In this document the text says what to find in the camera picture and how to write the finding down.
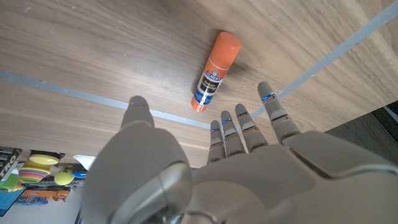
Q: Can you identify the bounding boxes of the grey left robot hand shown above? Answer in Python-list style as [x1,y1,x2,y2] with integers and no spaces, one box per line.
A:
[81,81,398,224]

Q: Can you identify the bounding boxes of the orange box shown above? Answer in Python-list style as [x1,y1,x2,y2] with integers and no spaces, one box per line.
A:
[19,189,71,202]

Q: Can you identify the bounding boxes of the colourful stacking cups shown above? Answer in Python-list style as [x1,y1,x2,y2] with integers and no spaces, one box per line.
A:
[17,166,48,184]

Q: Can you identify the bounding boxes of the orange glue stick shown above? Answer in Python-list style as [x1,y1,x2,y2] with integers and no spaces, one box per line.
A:
[190,30,243,112]

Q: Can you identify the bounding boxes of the yellow ball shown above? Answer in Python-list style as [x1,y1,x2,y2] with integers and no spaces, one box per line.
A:
[53,169,76,186]

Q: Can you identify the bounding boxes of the white bowl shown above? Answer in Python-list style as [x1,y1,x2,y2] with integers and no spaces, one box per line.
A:
[73,154,97,170]

